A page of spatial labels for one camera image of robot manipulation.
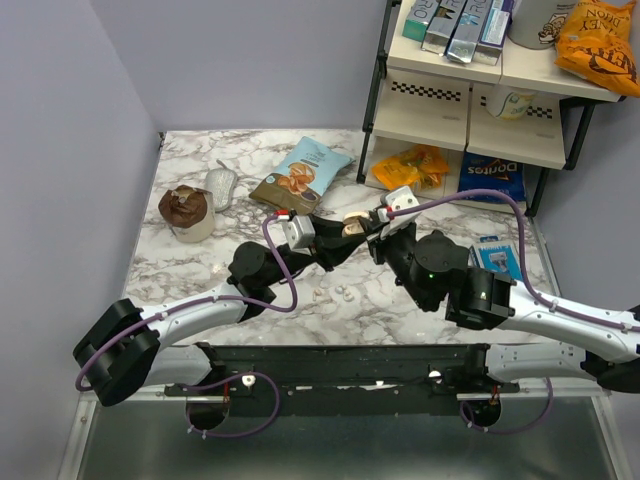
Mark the silver toothpaste box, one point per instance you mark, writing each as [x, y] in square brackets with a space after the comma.
[464, 41]
[442, 26]

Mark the blue white toothpaste box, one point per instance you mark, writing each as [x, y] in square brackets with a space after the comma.
[491, 41]

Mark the orange snack bag lower shelf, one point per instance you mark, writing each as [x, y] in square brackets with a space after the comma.
[421, 167]

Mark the blue white card packet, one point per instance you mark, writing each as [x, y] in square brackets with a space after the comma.
[501, 256]

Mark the white popcorn tub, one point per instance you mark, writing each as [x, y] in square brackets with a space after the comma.
[537, 23]

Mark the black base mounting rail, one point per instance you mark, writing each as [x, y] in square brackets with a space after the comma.
[343, 380]

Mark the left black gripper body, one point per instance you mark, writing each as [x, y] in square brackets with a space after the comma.
[314, 248]

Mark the silver toothpaste box left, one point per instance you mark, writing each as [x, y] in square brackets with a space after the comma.
[442, 26]

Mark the black frame cream shelf unit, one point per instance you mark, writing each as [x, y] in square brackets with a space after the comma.
[418, 97]

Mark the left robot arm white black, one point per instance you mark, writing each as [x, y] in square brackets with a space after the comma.
[117, 354]

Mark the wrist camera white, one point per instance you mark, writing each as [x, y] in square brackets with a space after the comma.
[393, 201]
[299, 232]

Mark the blue Doritos bag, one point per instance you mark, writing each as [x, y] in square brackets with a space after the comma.
[486, 172]

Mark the silver toothpaste box middle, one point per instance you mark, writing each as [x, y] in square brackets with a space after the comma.
[464, 41]

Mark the teal toothpaste box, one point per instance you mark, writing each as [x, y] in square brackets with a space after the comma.
[419, 18]

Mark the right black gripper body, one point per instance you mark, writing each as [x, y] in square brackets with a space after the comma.
[396, 249]

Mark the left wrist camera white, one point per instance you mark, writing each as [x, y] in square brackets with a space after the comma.
[299, 232]

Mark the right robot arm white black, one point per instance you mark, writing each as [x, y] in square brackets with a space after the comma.
[579, 341]

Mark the orange honey dijon chips bag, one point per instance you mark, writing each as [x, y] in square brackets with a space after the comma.
[594, 45]

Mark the brown paper wrapped cup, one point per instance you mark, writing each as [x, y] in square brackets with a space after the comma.
[189, 213]

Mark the blue cassava chips bag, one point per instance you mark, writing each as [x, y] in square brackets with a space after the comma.
[302, 178]

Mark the beige earbud charging case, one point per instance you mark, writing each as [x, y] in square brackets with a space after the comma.
[352, 223]

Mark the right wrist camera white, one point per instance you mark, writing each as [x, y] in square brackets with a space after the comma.
[393, 201]

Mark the white yellow cup on shelf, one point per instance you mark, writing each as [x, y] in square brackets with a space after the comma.
[508, 103]

